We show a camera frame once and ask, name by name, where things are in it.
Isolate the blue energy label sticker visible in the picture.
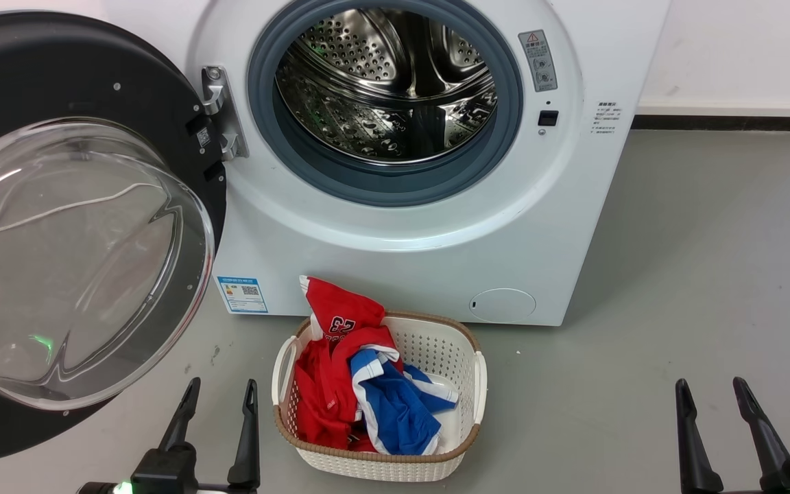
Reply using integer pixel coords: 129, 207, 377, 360
217, 276, 269, 314

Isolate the grey warning sticker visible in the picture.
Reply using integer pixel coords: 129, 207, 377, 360
518, 30, 558, 93

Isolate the black round glass washer door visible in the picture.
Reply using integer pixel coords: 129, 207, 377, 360
0, 10, 228, 466

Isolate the white cable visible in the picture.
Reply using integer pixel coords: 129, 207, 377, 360
0, 182, 166, 323

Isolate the red sports jersey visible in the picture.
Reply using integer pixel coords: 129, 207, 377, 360
294, 276, 403, 454

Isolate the white front-load washing machine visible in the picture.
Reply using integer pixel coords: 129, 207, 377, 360
104, 0, 671, 327

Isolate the white woven-rim laundry basket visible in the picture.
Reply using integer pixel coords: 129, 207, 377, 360
272, 310, 488, 482

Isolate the blue and white garment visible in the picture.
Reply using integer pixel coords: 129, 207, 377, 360
348, 348, 459, 456

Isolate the black baseboard strip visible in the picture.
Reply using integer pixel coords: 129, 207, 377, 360
632, 115, 790, 132

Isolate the round white filter cover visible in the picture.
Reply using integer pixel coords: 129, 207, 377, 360
469, 288, 537, 322

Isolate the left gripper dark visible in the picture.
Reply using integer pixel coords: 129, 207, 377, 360
78, 377, 261, 494

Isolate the perforated steel washer drum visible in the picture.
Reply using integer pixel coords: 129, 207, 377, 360
276, 7, 499, 165

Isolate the silver metal door hinge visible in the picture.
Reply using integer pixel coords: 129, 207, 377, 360
202, 66, 250, 161

